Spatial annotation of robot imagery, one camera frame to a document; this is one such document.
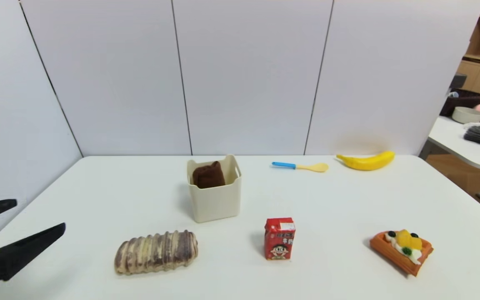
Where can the dark brown chocolate bread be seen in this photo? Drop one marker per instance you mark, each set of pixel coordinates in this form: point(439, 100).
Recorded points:
point(208, 176)

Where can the cream plastic box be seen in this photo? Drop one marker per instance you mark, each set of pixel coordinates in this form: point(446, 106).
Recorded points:
point(217, 204)

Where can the marbled brown bread roll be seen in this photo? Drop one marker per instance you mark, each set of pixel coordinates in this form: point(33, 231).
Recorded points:
point(156, 252)

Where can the red milk carton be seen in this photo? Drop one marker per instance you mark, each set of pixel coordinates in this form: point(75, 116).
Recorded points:
point(279, 241)

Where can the yellow banana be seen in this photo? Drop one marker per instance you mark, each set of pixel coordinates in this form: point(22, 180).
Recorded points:
point(367, 162)

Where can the orange waffle with fruit topping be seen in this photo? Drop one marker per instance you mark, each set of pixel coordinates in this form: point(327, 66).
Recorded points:
point(400, 250)

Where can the white side table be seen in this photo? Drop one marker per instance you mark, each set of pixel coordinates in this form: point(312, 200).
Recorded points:
point(456, 143)

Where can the grey bowl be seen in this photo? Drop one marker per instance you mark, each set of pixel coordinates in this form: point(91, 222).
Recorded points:
point(466, 115)

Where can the dark woven basket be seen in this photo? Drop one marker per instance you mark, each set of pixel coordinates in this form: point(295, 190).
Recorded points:
point(465, 100)

